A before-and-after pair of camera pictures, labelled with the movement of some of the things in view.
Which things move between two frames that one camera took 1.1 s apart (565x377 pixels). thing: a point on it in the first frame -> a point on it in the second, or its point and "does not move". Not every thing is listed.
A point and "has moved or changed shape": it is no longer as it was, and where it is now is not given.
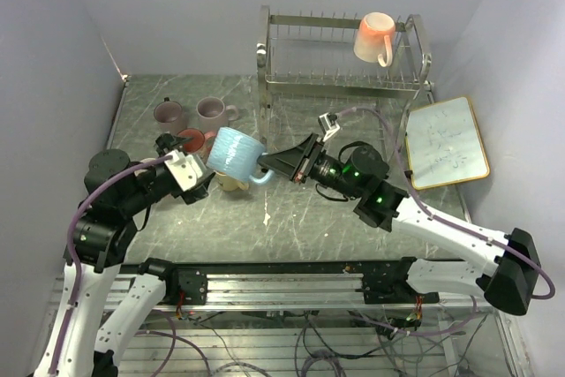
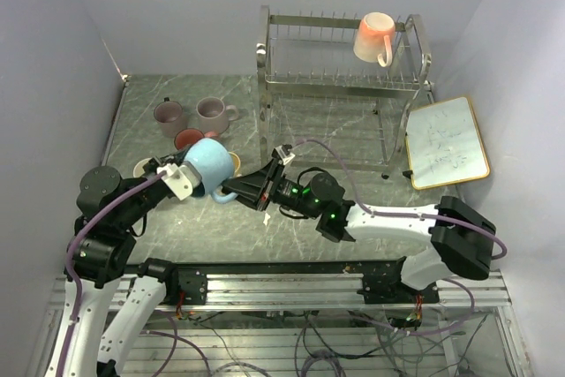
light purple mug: (214, 114) does not move
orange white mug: (374, 38) does not move
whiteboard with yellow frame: (443, 146) does not move
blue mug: (236, 154) -> (214, 162)
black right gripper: (297, 162) -> (257, 188)
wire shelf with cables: (321, 343) does not move
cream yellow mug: (229, 184) has moved or changed shape
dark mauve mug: (171, 116) does not move
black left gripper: (166, 142) -> (156, 162)
